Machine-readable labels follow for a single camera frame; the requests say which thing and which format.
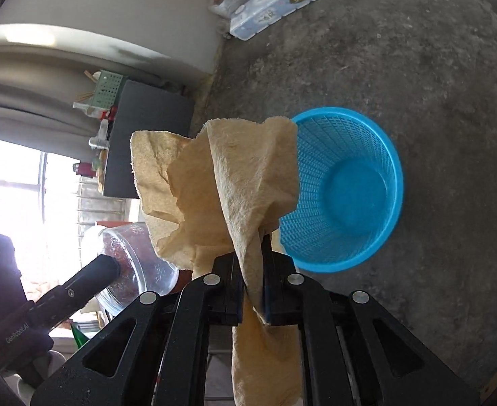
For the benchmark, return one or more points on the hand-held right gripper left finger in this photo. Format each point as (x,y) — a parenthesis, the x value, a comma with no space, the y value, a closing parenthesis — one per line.
(227,296)

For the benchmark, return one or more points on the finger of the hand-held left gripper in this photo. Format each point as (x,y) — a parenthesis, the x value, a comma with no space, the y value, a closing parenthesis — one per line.
(83,283)

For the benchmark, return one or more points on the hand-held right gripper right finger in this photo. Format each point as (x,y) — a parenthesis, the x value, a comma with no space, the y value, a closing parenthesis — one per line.
(278,296)

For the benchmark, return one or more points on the yellow cloth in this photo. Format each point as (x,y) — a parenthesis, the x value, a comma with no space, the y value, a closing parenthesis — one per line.
(214,177)

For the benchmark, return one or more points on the blue plastic basket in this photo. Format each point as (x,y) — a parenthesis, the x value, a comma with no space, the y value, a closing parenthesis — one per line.
(350,194)

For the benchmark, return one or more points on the clear glass jar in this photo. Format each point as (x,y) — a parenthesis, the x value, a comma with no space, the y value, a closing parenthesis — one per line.
(132,258)

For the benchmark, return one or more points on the balcony railing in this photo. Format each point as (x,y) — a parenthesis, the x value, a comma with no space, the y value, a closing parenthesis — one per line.
(104,209)

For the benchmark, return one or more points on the red thermos bottle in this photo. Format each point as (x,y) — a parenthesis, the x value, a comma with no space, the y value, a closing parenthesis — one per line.
(85,169)

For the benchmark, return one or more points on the small white bottle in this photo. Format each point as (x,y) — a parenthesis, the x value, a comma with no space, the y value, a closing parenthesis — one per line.
(100,135)

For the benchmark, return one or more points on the grey cabinet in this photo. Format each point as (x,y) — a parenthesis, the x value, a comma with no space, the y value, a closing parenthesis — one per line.
(147,139)

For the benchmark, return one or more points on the grey curtain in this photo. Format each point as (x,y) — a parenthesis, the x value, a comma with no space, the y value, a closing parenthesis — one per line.
(41,93)

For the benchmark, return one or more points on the green perforated basket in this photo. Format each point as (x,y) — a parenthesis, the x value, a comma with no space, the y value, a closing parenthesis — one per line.
(108,89)

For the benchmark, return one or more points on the toilet paper pack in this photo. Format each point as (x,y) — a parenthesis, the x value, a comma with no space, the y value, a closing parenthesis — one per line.
(273,4)

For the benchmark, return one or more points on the white plastic bag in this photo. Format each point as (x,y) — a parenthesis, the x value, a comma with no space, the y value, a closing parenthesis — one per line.
(225,2)

